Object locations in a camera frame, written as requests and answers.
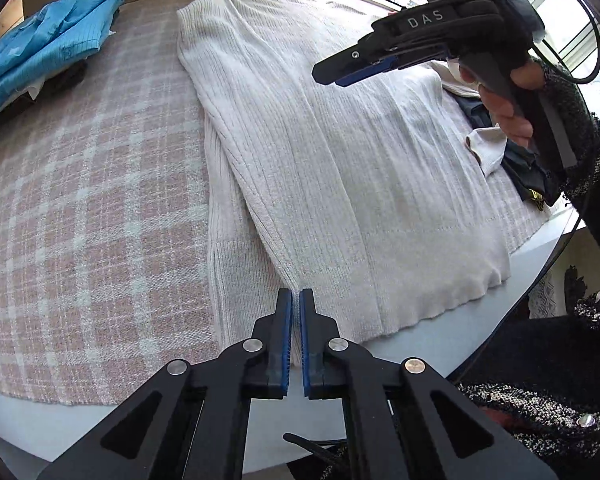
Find navy garment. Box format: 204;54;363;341
450;92;498;133

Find dark grey garment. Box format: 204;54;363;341
497;137;565;209

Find person's right forearm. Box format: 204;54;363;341
530;57;600;281

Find blue garment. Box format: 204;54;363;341
0;0;129;131

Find cream ribbed knit sweater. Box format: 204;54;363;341
176;0;512;348

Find person's right hand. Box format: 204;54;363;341
459;57;548;150

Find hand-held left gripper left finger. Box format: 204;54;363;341
36;288;295;480

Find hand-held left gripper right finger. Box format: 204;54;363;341
300;288;558;480

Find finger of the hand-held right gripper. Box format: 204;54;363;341
312;41;397;86
336;49;454;87

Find person's black tweed jacket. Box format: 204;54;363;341
285;265;600;480

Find pink plaid blanket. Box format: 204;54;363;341
0;0;556;407

